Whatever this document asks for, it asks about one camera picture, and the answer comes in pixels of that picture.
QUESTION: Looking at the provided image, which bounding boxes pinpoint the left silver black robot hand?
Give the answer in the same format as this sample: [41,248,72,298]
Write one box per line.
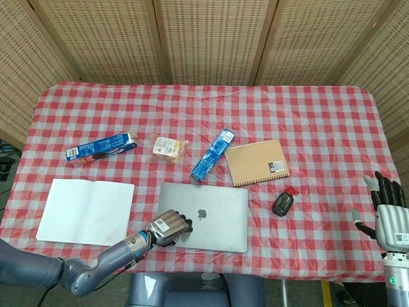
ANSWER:
[146,209,194,248]

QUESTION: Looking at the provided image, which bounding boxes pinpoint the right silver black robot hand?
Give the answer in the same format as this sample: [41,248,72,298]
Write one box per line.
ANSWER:
[351,171,409,253]

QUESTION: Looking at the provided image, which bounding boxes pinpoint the silver laptop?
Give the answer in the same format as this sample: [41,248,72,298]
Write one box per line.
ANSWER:
[157,182,249,253]

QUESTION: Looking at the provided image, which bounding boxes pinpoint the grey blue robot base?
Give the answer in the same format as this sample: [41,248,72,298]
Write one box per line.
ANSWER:
[127,272,266,307]

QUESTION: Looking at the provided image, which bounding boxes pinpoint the clear bag of snacks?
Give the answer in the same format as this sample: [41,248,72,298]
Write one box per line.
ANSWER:
[147,135,187,165]

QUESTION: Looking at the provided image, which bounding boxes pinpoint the long blue snack box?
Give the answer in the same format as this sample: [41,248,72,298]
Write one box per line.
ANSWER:
[190,128,236,182]

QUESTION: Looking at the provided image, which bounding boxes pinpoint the open white lined notebook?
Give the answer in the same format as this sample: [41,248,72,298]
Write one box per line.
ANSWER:
[35,178,135,246]

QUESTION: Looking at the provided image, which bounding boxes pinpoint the blue cookie box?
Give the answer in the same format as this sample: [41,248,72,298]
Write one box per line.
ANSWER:
[65,132,138,166]

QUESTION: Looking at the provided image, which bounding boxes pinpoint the small black red-capped bottle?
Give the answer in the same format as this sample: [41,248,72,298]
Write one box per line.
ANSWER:
[272,187,299,217]

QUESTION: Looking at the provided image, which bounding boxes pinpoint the brown spiral notebook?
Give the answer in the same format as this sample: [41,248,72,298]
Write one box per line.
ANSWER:
[224,139,291,188]

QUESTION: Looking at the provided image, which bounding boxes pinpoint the red white checkered tablecloth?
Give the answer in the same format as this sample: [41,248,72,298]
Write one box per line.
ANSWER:
[0,81,402,284]

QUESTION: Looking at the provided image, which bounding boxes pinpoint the woven bamboo folding screen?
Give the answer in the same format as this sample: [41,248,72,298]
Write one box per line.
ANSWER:
[0,0,409,153]

